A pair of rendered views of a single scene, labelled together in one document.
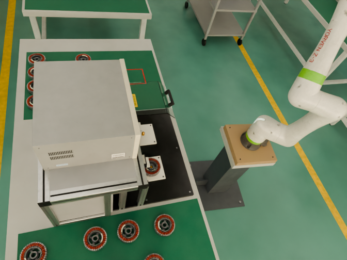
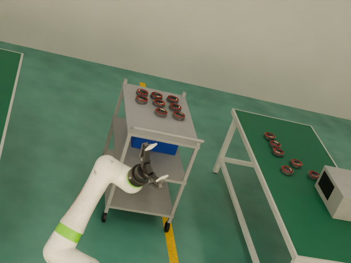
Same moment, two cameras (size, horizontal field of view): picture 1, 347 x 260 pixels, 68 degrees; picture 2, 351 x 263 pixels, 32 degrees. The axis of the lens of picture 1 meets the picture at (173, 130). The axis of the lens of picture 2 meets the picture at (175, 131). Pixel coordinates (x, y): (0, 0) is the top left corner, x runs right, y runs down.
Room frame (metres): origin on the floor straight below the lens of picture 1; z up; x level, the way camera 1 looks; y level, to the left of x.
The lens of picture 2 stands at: (-0.88, -1.36, 3.19)
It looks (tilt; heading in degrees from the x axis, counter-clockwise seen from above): 27 degrees down; 15
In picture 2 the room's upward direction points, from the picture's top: 19 degrees clockwise
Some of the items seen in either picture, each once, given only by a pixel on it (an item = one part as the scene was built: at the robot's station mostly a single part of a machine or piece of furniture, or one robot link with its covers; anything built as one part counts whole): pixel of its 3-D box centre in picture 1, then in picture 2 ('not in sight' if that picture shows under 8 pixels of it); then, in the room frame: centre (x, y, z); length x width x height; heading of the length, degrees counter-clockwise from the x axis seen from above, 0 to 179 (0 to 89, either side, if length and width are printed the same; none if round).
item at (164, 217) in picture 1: (164, 225); not in sight; (0.40, -0.13, 0.77); 0.11 x 0.11 x 0.04
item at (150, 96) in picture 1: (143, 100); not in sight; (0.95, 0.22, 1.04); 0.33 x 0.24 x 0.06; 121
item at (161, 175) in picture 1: (150, 168); not in sight; (0.69, 0.05, 0.78); 0.15 x 0.15 x 0.01; 31
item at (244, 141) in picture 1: (258, 137); not in sight; (1.16, -0.58, 0.82); 0.26 x 0.15 x 0.06; 122
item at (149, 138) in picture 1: (142, 134); not in sight; (0.89, 0.17, 0.78); 0.15 x 0.15 x 0.01; 31
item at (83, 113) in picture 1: (87, 110); not in sight; (0.63, 0.39, 1.22); 0.44 x 0.39 x 0.20; 31
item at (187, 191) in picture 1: (143, 152); not in sight; (0.78, 0.12, 0.76); 0.64 x 0.47 x 0.02; 31
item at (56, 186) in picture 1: (89, 128); not in sight; (0.62, 0.39, 1.09); 0.68 x 0.44 x 0.05; 31
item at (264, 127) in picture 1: (263, 130); not in sight; (1.13, -0.54, 0.94); 0.16 x 0.13 x 0.19; 88
